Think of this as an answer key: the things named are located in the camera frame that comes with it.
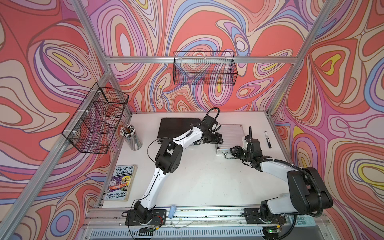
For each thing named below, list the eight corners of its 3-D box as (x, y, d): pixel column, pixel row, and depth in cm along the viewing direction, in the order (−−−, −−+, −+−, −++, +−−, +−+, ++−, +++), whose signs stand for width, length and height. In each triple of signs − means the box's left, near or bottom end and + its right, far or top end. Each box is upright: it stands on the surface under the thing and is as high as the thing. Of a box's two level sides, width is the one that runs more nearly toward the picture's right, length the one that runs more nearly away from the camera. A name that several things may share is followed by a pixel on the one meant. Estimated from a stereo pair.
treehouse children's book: (105, 201, 80) (102, 199, 78) (117, 167, 93) (115, 164, 90) (129, 201, 80) (126, 199, 78) (138, 167, 93) (136, 164, 90)
